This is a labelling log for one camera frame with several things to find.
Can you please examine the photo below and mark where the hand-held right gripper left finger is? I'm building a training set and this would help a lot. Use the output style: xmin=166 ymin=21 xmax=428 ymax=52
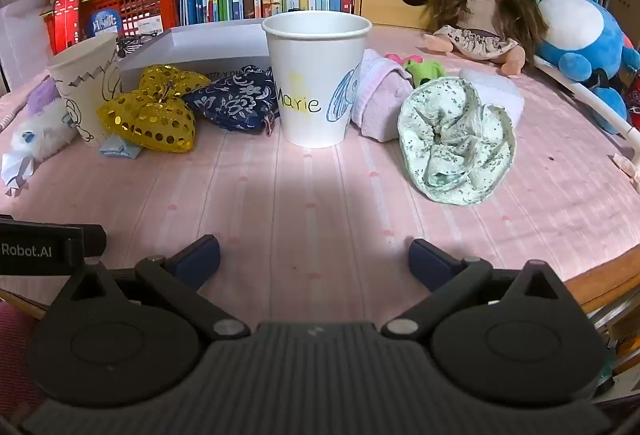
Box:
xmin=47 ymin=235 xmax=251 ymax=341

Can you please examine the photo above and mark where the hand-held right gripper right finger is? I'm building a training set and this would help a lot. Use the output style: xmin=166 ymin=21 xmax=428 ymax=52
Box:
xmin=380 ymin=239 xmax=586 ymax=341

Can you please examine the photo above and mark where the purple fluffy plush toy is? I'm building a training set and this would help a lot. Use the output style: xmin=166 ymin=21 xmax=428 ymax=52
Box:
xmin=9 ymin=75 xmax=78 ymax=163

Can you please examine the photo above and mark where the green floral scrunchie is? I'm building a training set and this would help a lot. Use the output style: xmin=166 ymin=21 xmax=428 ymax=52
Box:
xmin=396 ymin=77 xmax=517 ymax=206

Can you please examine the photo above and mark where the gold sequin bow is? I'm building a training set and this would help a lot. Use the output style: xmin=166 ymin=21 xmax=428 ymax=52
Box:
xmin=96 ymin=64 xmax=212 ymax=153

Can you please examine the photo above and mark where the navy floral fabric pouch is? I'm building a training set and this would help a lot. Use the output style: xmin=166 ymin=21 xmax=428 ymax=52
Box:
xmin=181 ymin=65 xmax=278 ymax=136

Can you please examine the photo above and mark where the white cloth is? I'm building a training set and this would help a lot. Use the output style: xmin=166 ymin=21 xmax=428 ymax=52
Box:
xmin=458 ymin=66 xmax=526 ymax=128

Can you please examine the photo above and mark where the green and pink soft toy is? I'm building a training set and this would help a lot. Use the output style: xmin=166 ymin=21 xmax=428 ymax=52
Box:
xmin=384 ymin=53 xmax=447 ymax=88

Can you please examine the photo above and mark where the white shallow box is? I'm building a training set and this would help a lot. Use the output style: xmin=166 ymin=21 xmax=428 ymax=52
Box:
xmin=117 ymin=18 xmax=273 ymax=80

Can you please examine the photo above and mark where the white crumpled paper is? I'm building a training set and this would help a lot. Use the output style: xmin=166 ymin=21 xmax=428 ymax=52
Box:
xmin=0 ymin=150 xmax=36 ymax=198

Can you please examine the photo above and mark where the magenta cloth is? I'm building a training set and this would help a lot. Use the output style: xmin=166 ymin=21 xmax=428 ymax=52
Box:
xmin=0 ymin=300 xmax=48 ymax=416

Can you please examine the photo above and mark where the blue face mask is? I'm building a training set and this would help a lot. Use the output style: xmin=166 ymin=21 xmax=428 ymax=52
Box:
xmin=99 ymin=135 xmax=143 ymax=160

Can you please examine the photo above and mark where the cream paper cup with drawings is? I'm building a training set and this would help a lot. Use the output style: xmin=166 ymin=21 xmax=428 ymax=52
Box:
xmin=46 ymin=32 xmax=123 ymax=148

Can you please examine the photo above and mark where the white paper cup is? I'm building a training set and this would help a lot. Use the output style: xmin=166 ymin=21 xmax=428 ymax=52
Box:
xmin=261 ymin=11 xmax=372 ymax=149

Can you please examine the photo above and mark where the black model bicycle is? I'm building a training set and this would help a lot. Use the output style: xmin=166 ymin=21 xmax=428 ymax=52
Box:
xmin=116 ymin=32 xmax=166 ymax=53

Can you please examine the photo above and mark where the smartphone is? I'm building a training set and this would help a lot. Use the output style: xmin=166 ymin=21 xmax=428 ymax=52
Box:
xmin=52 ymin=0 xmax=82 ymax=54

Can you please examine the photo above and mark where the white plastic pipe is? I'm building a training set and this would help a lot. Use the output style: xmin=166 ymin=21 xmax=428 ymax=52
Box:
xmin=532 ymin=55 xmax=640 ymax=138

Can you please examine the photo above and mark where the wooden drawer box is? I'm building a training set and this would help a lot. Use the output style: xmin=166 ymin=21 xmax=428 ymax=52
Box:
xmin=354 ymin=0 xmax=436 ymax=32

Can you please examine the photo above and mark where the brown-haired doll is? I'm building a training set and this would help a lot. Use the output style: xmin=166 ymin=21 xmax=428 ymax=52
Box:
xmin=419 ymin=0 xmax=550 ymax=76

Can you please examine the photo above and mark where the red plastic crate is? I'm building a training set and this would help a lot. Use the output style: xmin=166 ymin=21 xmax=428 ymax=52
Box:
xmin=42 ymin=0 xmax=181 ymax=56

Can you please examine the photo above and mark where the blue plush toy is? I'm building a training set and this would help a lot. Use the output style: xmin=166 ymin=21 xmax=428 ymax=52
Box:
xmin=532 ymin=0 xmax=640 ymax=136

